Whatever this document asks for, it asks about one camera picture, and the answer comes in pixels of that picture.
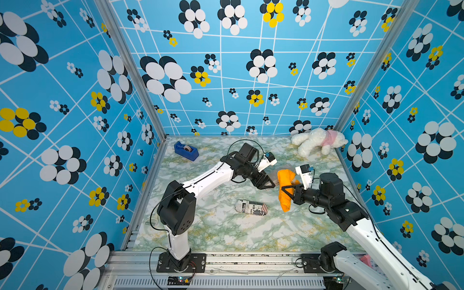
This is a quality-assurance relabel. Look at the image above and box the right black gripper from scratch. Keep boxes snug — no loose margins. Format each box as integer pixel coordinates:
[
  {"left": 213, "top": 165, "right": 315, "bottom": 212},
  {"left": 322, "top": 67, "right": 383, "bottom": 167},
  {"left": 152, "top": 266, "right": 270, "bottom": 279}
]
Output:
[{"left": 282, "top": 182, "right": 331, "bottom": 210}]

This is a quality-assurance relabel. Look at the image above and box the orange cloth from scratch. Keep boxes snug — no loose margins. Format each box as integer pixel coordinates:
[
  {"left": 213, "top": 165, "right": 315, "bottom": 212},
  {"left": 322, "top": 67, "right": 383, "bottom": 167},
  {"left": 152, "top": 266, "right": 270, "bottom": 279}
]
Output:
[{"left": 277, "top": 169, "right": 300, "bottom": 212}]

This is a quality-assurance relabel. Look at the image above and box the newspaper print eyeglass case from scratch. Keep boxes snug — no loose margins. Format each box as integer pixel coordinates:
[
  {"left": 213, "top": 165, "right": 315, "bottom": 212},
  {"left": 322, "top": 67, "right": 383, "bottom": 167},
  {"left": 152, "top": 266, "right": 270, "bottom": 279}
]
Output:
[{"left": 235, "top": 199, "right": 268, "bottom": 216}]

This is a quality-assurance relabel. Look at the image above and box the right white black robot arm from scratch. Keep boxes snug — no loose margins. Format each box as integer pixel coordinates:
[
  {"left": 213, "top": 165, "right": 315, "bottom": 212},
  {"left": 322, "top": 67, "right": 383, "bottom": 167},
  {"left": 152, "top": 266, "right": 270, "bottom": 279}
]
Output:
[{"left": 280, "top": 173, "right": 451, "bottom": 290}]

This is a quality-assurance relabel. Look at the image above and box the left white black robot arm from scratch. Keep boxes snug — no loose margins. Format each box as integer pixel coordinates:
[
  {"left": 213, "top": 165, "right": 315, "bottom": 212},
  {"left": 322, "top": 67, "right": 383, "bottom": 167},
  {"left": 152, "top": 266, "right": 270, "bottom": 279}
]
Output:
[{"left": 157, "top": 143, "right": 277, "bottom": 264}]

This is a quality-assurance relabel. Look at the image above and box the blue tape dispenser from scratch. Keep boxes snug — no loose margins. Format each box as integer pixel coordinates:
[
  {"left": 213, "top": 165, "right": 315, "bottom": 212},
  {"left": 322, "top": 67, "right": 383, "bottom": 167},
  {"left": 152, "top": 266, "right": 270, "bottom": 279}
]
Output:
[{"left": 174, "top": 141, "right": 199, "bottom": 161}]

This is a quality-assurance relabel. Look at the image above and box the white plush toy pink shirt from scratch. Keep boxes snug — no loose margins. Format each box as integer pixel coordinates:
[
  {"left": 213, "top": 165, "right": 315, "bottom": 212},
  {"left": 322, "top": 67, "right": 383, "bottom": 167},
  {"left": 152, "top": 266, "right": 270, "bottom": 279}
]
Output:
[{"left": 291, "top": 128, "right": 348, "bottom": 157}]

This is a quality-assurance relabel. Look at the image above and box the right circuit board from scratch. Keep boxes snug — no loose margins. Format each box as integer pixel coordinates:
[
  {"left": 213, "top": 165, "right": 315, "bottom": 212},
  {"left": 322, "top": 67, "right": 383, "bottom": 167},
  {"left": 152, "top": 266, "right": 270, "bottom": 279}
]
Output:
[{"left": 324, "top": 277, "right": 344, "bottom": 290}]

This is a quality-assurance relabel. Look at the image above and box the circuit board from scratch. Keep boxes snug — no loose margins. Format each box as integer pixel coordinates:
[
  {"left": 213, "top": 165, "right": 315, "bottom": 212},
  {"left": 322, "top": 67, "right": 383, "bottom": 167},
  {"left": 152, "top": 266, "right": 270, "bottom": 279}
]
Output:
[
  {"left": 167, "top": 276, "right": 193, "bottom": 286},
  {"left": 324, "top": 277, "right": 344, "bottom": 290}
]

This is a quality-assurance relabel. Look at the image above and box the pink alarm clock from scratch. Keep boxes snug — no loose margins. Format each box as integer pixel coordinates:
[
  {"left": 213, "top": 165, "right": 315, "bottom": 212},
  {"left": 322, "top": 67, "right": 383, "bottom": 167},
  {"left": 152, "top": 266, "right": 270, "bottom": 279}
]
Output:
[{"left": 360, "top": 254, "right": 373, "bottom": 268}]

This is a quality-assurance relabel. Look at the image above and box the left circuit board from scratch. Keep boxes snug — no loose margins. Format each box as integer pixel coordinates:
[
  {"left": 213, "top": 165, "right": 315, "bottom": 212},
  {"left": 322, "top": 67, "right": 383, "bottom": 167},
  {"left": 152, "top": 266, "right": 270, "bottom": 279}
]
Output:
[{"left": 167, "top": 276, "right": 193, "bottom": 286}]

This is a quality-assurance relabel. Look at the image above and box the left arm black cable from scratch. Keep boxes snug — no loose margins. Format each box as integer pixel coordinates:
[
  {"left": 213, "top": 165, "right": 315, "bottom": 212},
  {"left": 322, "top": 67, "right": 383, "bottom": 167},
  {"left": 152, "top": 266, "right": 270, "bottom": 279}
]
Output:
[{"left": 226, "top": 139, "right": 265, "bottom": 160}]

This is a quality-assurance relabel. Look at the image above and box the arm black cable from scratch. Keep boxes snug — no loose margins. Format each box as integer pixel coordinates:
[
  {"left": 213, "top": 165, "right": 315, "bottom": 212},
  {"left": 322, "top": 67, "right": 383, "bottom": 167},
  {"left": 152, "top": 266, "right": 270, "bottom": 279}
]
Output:
[
  {"left": 307, "top": 181, "right": 436, "bottom": 290},
  {"left": 226, "top": 139, "right": 265, "bottom": 160}
]

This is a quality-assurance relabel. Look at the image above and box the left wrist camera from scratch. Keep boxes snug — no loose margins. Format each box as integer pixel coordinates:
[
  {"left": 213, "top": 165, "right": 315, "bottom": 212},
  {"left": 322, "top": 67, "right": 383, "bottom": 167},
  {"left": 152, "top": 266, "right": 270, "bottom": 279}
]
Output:
[{"left": 257, "top": 152, "right": 277, "bottom": 172}]

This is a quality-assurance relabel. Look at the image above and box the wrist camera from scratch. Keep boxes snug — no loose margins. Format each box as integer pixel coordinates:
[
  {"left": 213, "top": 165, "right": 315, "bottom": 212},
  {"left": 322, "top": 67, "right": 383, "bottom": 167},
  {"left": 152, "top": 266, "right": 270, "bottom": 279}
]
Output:
[
  {"left": 257, "top": 152, "right": 277, "bottom": 172},
  {"left": 296, "top": 164, "right": 314, "bottom": 190}
]

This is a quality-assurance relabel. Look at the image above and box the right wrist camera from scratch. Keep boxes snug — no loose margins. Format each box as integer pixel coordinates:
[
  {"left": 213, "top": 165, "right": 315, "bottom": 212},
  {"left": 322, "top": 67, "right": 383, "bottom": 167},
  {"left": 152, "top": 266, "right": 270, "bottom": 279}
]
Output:
[{"left": 296, "top": 164, "right": 314, "bottom": 190}]

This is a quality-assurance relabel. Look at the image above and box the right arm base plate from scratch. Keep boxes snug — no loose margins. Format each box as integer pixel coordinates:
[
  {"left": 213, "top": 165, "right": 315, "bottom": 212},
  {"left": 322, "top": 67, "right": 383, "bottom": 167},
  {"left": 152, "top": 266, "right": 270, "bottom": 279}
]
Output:
[{"left": 301, "top": 253, "right": 342, "bottom": 275}]

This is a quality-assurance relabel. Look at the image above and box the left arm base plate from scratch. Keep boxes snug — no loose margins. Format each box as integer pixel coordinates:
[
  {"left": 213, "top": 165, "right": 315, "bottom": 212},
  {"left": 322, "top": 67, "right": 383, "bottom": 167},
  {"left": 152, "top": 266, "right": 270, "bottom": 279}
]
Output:
[{"left": 156, "top": 252, "right": 207, "bottom": 273}]

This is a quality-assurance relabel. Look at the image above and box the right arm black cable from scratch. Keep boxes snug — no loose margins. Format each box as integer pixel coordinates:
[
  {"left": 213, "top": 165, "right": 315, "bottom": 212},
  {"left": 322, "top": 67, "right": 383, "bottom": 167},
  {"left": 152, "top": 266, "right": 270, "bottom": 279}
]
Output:
[{"left": 307, "top": 181, "right": 436, "bottom": 290}]

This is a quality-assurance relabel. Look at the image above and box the aluminium front rail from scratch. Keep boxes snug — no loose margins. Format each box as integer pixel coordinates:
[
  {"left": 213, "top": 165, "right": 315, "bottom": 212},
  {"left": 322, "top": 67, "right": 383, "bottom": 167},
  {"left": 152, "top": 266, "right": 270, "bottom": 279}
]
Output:
[{"left": 98, "top": 251, "right": 366, "bottom": 290}]

